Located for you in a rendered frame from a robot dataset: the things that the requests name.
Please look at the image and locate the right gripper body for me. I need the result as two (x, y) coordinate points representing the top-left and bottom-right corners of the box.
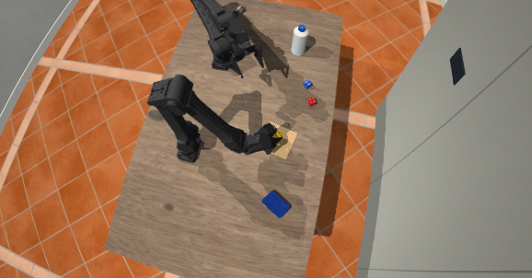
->
(264, 136), (276, 155)

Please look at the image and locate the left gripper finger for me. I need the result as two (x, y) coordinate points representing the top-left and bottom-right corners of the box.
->
(229, 61), (244, 78)
(254, 49), (264, 68)

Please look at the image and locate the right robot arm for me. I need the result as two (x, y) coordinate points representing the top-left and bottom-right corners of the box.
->
(147, 75), (277, 162)

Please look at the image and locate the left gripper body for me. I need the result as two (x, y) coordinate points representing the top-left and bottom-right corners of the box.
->
(228, 45), (261, 66)

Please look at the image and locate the peach square mat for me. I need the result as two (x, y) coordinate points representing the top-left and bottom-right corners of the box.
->
(270, 122), (297, 159)

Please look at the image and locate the blue die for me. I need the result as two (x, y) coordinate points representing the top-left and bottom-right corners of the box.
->
(303, 80), (312, 89)

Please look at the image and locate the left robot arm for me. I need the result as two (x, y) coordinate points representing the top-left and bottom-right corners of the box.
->
(190, 0), (251, 69)

